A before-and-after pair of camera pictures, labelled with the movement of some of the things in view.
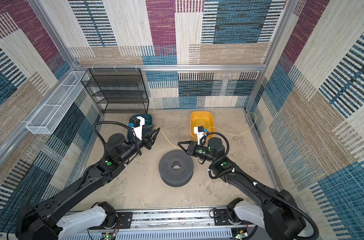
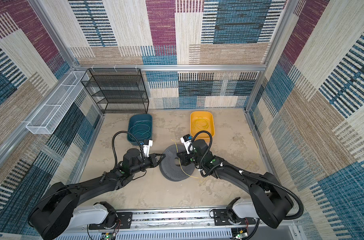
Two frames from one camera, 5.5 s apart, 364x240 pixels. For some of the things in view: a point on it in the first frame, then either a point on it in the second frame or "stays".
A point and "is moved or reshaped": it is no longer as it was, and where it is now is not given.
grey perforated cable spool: [176, 178] is moved or reshaped
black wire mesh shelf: [117, 90] stays
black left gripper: [146, 141] -> [153, 160]
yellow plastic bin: [201, 118] stays
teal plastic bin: [148, 124] stays
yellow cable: [214, 128] -> [198, 177]
